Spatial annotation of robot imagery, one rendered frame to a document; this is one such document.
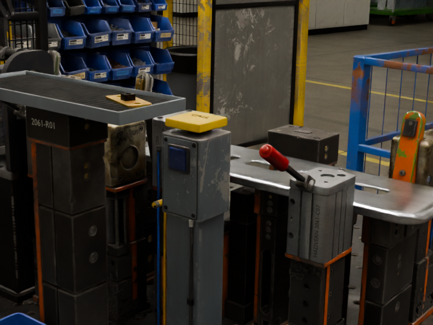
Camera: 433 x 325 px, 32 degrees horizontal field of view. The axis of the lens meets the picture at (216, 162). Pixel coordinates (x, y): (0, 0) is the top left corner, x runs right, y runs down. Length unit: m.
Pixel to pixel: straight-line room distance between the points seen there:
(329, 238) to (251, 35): 3.75
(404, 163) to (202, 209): 0.49
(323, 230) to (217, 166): 0.19
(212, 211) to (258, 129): 3.97
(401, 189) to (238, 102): 3.54
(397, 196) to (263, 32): 3.69
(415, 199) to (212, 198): 0.37
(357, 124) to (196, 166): 2.39
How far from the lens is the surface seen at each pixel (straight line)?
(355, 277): 1.67
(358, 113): 3.32
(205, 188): 0.99
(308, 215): 1.08
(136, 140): 1.36
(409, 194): 1.26
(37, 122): 1.18
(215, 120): 0.99
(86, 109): 1.05
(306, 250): 1.10
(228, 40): 4.62
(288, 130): 1.52
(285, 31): 5.01
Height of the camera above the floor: 1.38
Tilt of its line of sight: 16 degrees down
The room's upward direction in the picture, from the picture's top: 1 degrees clockwise
